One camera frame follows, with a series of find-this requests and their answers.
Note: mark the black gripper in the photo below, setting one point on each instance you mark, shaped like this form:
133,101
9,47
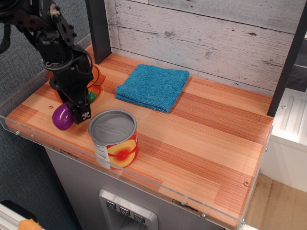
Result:
71,78

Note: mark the purple toy eggplant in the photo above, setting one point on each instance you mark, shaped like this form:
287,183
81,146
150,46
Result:
61,117

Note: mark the orange transparent plastic pot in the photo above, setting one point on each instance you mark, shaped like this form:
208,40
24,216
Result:
94,87

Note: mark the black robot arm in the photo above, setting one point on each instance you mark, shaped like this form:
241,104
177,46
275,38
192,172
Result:
43,25

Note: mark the peach can with grey lid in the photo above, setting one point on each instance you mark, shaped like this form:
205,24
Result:
115,138

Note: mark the clear acrylic table guard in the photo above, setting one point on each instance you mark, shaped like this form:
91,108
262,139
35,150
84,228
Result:
202,155

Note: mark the folded blue towel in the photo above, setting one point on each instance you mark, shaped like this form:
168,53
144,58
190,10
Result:
153,87

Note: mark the grey cabinet with dispenser panel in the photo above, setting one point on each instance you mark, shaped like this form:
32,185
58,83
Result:
82,185

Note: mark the black and orange object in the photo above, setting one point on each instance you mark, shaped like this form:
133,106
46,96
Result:
15,217

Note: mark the white ridged appliance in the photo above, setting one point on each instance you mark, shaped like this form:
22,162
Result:
285,156

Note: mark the dark left frame post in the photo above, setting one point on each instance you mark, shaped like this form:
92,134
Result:
96,11

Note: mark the dark frame post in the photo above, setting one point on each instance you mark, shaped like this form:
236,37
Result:
96,11
289,63

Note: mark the dark right frame post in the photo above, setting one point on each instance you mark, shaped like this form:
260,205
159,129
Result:
289,63

